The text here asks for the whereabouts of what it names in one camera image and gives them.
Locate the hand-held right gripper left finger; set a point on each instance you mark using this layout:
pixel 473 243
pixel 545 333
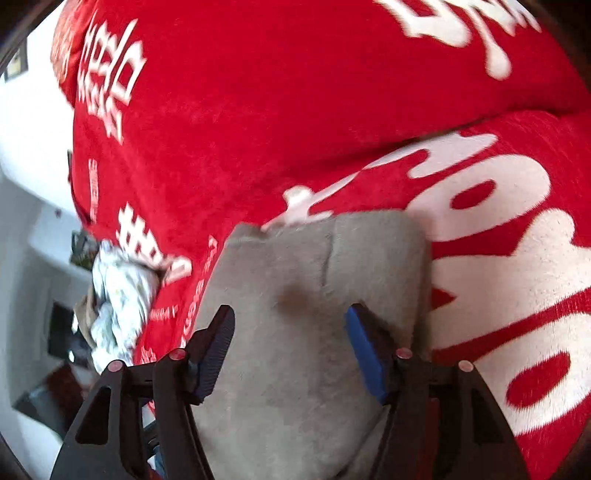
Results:
pixel 212 355

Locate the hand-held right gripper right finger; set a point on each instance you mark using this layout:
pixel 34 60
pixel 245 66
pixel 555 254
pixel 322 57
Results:
pixel 367 355

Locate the grey small garment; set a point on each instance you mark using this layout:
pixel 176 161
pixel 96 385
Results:
pixel 286 258

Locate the white patterned cloth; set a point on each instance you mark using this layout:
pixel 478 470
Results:
pixel 120 295

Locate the brown cloth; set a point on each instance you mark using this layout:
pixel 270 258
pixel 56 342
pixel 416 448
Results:
pixel 87 318

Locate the black box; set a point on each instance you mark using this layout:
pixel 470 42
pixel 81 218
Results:
pixel 64 332

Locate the dark wooden furniture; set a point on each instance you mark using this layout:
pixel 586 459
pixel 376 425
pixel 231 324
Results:
pixel 51 397

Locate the red printed blanket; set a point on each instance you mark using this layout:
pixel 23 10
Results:
pixel 277 115

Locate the framed wall picture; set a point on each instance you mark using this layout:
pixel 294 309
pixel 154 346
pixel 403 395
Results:
pixel 14 64

